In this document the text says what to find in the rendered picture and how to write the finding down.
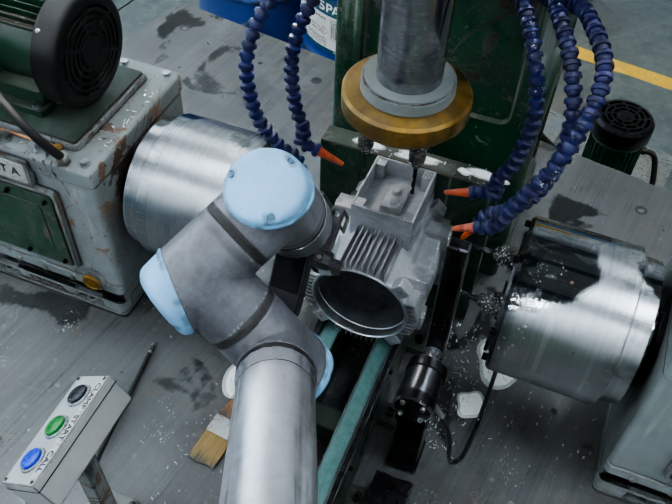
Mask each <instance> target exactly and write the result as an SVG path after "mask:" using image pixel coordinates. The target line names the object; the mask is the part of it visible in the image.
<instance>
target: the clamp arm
mask: <svg viewBox="0 0 672 504"><path fill-rule="evenodd" d="M471 249H472V243H471V242H469V241H465V240H462V239H459V238H456V237H450V239H449V241H448V244H447V246H446V251H445V256H444V260H443V265H442V270H441V274H440V279H439V284H438V288H437V293H436V298H435V302H434V307H433V312H432V316H431V321H430V326H429V330H428V335H427V340H426V345H425V349H424V354H426V353H427V352H428V349H430V351H429V353H434V351H435V350H437V351H436V355H437V356H438V357H439V360H440V361H441V362H442V360H443V358H444V355H445V352H446V348H447V344H448V340H449V336H450V332H451V328H452V324H453V320H454V316H455V312H456V308H457V304H458V300H459V296H460V292H461V288H462V284H463V280H464V276H465V272H466V268H467V264H468V260H469V256H470V253H471ZM439 353H440V356H439Z"/></svg>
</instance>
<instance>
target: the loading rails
mask: <svg viewBox="0 0 672 504"><path fill-rule="evenodd" d="M312 332H313V333H315V334H317V335H318V336H319V337H320V338H321V339H322V340H323V342H324V343H325V345H326V347H327V348H328V349H329V351H330V352H331V354H332V356H333V361H334V367H333V372H332V373H331V376H330V377H331V378H330V380H329V382H328V384H327V386H326V387H325V389H324V390H323V392H322V393H321V394H320V395H319V396H318V397H317V398H316V433H317V437H319V438H321V439H324V440H326V441H329V442H330V443H329V445H328V447H327V449H326V452H325V454H324V456H323V458H322V461H321V463H320V465H319V467H318V470H317V472H318V504H364V501H365V499H366V496H367V494H368V491H369V490H367V489H365V488H362V487H360V486H357V485H355V484H352V483H353V480H354V478H355V475H356V473H357V471H358V468H359V466H360V463H361V461H362V458H363V456H364V453H365V451H366V449H367V446H368V444H369V441H370V439H371V436H372V434H373V431H374V429H375V426H376V424H377V425H379V426H381V427H384V428H387V429H389V430H392V431H395V429H396V424H397V420H396V419H395V411H396V409H395V408H394V406H393V404H392V403H389V402H387V401H386V400H387V397H388V395H389V392H390V390H391V387H392V385H393V382H394V380H395V377H396V375H397V373H398V370H399V368H400V365H401V363H402V360H403V358H404V355H405V353H406V351H407V352H409V353H412V354H415V355H417V354H424V349H425V345H426V340H427V334H424V333H421V332H419V331H416V330H413V333H411V334H410V336H409V335H405V336H404V338H403V341H402V343H399V344H395V345H390V344H389V343H388V342H387V341H386V340H385V339H384V338H379V340H378V342H377V343H376V338H374V339H373V341H372V342H371V338H370V337H368V339H367V341H365V337H364V336H363V338H362V340H361V341H363V342H366V343H370V344H372V345H373V346H372V348H371V351H370V353H369V355H368V357H367V360H366V362H365V364H364V366H363V369H362V371H361V373H360V375H359V378H358V380H357V382H356V384H355V386H354V389H353V391H352V393H351V395H350V398H349V400H348V402H347V404H346V407H345V409H344V411H341V410H338V409H335V408H333V407H330V406H327V405H325V404H322V401H323V398H324V396H325V394H326V392H327V390H328V388H329V386H330V384H331V381H332V379H333V377H334V375H335V373H336V371H337V369H338V367H339V364H340V362H341V360H342V358H343V356H344V354H345V352H346V350H347V347H348V345H349V343H350V341H351V339H352V337H353V338H355V334H354V333H353V334H352V336H350V332H349V331H348V332H347V334H345V329H342V331H341V332H340V326H338V327H337V329H335V323H334V322H332V321H331V320H330V319H329V320H325V321H321V320H320V319H319V318H317V321H316V323H315V325H314V327H313V329H312ZM355 339H358V340H360V335H358V336H357V338H355Z"/></svg>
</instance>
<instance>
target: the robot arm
mask: <svg viewBox="0 0 672 504"><path fill-rule="evenodd" d="M335 210H337V211H338V212H339V216H338V217H337V216H334V214H335ZM332 212H333V213H334V214H333V213H332ZM344 216H345V218H346V219H345V222H344V225H343V227H342V226H341V224H342V221H343V218H344ZM349 220H350V218H349V216H348V215H347V213H346V211H345V209H344V208H340V207H337V206H334V205H332V203H331V202H330V200H329V198H328V196H327V195H326V193H325V192H323V191H320V190H318V189H317V187H316V185H315V184H314V180H313V177H312V175H311V173H310V172H309V170H308V169H307V168H306V167H305V166H304V165H303V164H302V163H301V162H300V161H298V160H297V159H296V158H295V157H294V156H293V155H291V154H290V153H288V152H286V151H283V150H280V149H276V148H260V149H255V150H252V151H250V152H248V153H246V154H244V155H242V156H241V157H240V158H238V159H237V160H236V161H235V162H234V163H233V164H232V166H231V167H230V169H229V170H228V172H227V174H226V177H225V180H224V184H223V192H222V193H221V194H220V195H219V196H218V197H216V198H215V199H214V200H213V201H212V202H211V203H210V204H209V205H208V206H207V208H205V209H204V210H202V211H201V212H200V213H199V214H198V215H197V216H196V217H195V218H194V219H193V220H192V221H191V222H190V223H188V224H187V225H186V226H185V227H184V228H183V229H182V230H181V231H180V232H179V233H178V234H177V235H175V236H174V237H173V238H172V239H171V240H170V241H169V242H168V243H167V244H166V245H165V246H164V247H162V248H159V249H158V250H157V253H156V254H155V255H154V256H153V257H152V258H151V259H150V260H149V261H148V262H147V263H146V264H145V265H144V266H143V267H142V269H141V271H140V275H139V277H140V282H141V285H142V287H143V289H144V291H145V292H146V294H147V296H148V297H149V299H150V300H151V301H152V303H153V304H154V305H155V307H156V308H157V309H158V311H159V312H160V313H161V314H162V315H163V317H164V318H165V319H166V320H167V321H168V322H169V323H170V324H171V325H173V326H174V327H175V329H176V330H177V331H179V332H180V333H181V334H183V335H191V334H193V333H194V332H195V329H197V330H198V331H199V332H200V333H201V334H202V335H203V336H204V337H205V338H206V339H207V340H208V341H209V342H210V343H212V344H213V345H214V346H215V347H216V348H217V349H218V350H219V351H220V352H221V353H222V354H223V355H224V356H225V357H226V358H227V359H228V360H229V361H230V362H231V363H232V364H233V365H234V366H235V367H236V371H235V379H234V386H235V394H234V401H233V408H232V415H231V421H230V428H229V435H228V442H227V449H226V456H225V463H224V470H223V477H222V484H221V491H220V498H219V504H318V472H317V433H316V398H317V397H318V396H319V395H320V394H321V393H322V392H323V390H324V389H325V387H326V386H327V384H328V382H329V380H330V378H331V377H330V376H331V373H332V372H333V367H334V361H333V356H332V354H331V352H330V351H329V349H328V348H327V347H326V345H325V343H324V342H323V340H322V339H321V338H320V337H319V336H318V335H317V334H315V333H313V332H312V331H311V330H310V329H309V328H308V327H307V326H306V325H305V324H304V323H303V322H302V321H301V320H300V319H299V318H298V317H297V316H299V314H300V312H301V308H302V304H303V300H304V296H305V291H306V287H307V283H308V279H309V275H310V271H313V272H315V273H319V274H321V275H327V276H332V275H333V276H336V275H339V274H340V270H341V268H342V262H341V261H339V260H337V259H335V257H336V254H337V251H338V248H339V245H340V241H341V236H340V235H338V233H339V230H341V232H342V233H343V234H344V233H345V231H346V228H347V225H348V222H349ZM337 235H338V237H337ZM336 238H337V239H336ZM274 255H275V259H274V263H273V267H272V272H271V276H270V280H269V285H268V286H267V285H266V284H265V283H264V282H263V281H262V280H261V279H260V278H259V277H258V276H257V275H256V274H255V273H256V272H257V271H258V270H259V269H260V268H261V267H262V266H263V265H264V264H265V263H266V262H267V261H268V260H270V259H271V258H272V257H273V256H274Z"/></svg>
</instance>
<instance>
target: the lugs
mask: <svg viewBox="0 0 672 504"><path fill-rule="evenodd" d="M364 180H365V179H364ZM364 180H362V181H360V182H359V183H358V185H357V187H356V189H355V190H356V191H357V192H358V190H359V189H360V187H361V185H362V183H363V181H364ZM446 211H447V207H446V206H445V205H444V203H443V202H442V201H441V200H440V199H439V198H438V199H435V200H433V203H432V205H431V207H430V214H431V215H432V216H433V218H434V219H435V220H436V219H439V218H442V217H444V215H445V213H446ZM412 290H413V285H412V284H411V283H410V282H409V281H408V280H407V279H406V278H405V277H400V278H397V279H395V280H394V282H393V284H392V286H391V291H392V292H393V293H394V294H395V295H396V296H397V297H398V298H399V299H404V298H407V297H410V294H411V292H412ZM313 313H314V314H315V315H316V316H317V317H318V318H319V319H320V320H321V321H325V320H329V318H327V317H326V316H325V315H324V314H323V313H322V311H321V310H320V309H319V307H318V306H317V305H316V306H315V308H314V310H313ZM404 336H405V334H401V333H398V334H396V335H394V336H391V337H387V338H384V339H385V340H386V341H387V342H388V343H389V344H390V345H395V344H399V343H402V341H403V338H404Z"/></svg>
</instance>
